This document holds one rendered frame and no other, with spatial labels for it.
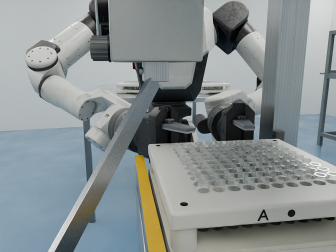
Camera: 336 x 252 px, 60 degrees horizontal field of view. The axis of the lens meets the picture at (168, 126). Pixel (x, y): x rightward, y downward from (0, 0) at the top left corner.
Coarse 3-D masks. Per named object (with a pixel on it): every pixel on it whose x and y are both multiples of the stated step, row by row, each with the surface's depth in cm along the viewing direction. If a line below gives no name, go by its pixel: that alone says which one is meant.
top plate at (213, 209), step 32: (160, 160) 42; (320, 160) 42; (160, 192) 34; (192, 192) 32; (224, 192) 32; (256, 192) 32; (288, 192) 32; (320, 192) 32; (192, 224) 28; (224, 224) 28
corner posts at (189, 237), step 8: (152, 168) 49; (176, 232) 28; (184, 232) 28; (192, 232) 28; (176, 240) 29; (184, 240) 28; (192, 240) 29; (176, 248) 29; (184, 248) 28; (192, 248) 29
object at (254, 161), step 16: (208, 144) 46; (224, 144) 47; (240, 144) 47; (256, 144) 47; (208, 160) 40; (224, 160) 39; (240, 160) 39; (256, 160) 39; (272, 160) 39; (288, 160) 40; (208, 176) 34; (224, 176) 34; (240, 176) 34; (256, 176) 34
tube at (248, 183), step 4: (244, 180) 32; (248, 180) 33; (252, 180) 33; (244, 184) 32; (248, 184) 32; (252, 184) 32; (244, 188) 32; (248, 188) 32; (252, 188) 32; (244, 224) 33; (248, 224) 33
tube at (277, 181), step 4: (272, 176) 33; (276, 176) 34; (280, 176) 33; (272, 180) 33; (276, 180) 33; (280, 180) 32; (272, 184) 33; (276, 184) 33; (280, 184) 33; (276, 224) 34
